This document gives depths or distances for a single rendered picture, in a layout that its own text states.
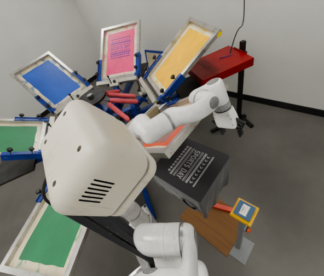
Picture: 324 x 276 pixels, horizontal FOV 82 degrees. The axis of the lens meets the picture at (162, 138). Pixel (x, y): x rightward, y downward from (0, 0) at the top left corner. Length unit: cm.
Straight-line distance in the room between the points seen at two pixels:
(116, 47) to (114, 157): 263
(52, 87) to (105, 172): 260
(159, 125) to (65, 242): 121
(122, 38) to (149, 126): 230
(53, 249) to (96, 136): 145
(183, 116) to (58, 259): 131
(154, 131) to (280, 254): 188
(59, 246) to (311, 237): 217
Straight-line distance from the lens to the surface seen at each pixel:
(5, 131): 250
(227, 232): 226
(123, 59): 271
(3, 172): 271
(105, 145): 29
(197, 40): 206
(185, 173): 148
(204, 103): 71
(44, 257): 173
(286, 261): 230
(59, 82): 289
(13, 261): 191
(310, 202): 255
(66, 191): 32
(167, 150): 85
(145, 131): 69
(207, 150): 158
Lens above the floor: 221
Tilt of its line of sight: 46 degrees down
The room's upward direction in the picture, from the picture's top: 22 degrees counter-clockwise
